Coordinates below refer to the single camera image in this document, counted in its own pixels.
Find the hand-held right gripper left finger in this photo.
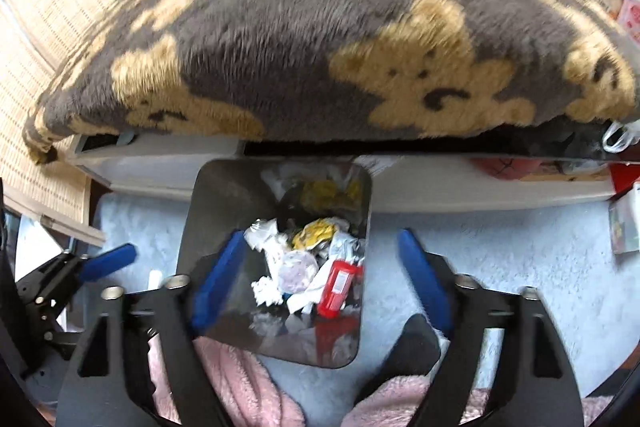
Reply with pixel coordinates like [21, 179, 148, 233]
[56, 231, 249, 427]

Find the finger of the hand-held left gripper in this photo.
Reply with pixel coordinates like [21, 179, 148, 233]
[27, 294, 83, 350]
[15, 243, 139, 309]

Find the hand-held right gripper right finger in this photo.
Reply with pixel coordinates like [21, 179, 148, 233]
[396, 228, 585, 427]

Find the white paper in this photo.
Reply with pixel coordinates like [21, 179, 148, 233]
[250, 276, 285, 309]

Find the dark metal trash bin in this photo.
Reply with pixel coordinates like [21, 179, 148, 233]
[177, 157, 374, 369]

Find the silver foil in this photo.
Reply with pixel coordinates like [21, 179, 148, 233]
[244, 216, 280, 252]

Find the red packet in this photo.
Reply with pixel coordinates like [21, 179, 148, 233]
[316, 259, 364, 320]

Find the yellow wrapper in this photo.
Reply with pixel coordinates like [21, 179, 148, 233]
[291, 217, 337, 252]

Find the white low table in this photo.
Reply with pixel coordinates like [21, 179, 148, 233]
[67, 133, 619, 214]

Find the pink fleece blanket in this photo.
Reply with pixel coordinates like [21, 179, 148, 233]
[147, 334, 616, 427]

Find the light blue fluffy rug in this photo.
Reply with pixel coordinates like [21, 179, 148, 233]
[90, 192, 632, 400]

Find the white and green box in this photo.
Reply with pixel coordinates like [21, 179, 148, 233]
[608, 186, 640, 256]

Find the grey bear print blanket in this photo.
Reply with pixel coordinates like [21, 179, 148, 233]
[22, 0, 640, 166]

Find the pink box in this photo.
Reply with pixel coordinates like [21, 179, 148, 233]
[614, 0, 640, 44]

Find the clear plastic bag handle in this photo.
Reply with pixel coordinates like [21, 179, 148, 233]
[602, 120, 640, 154]

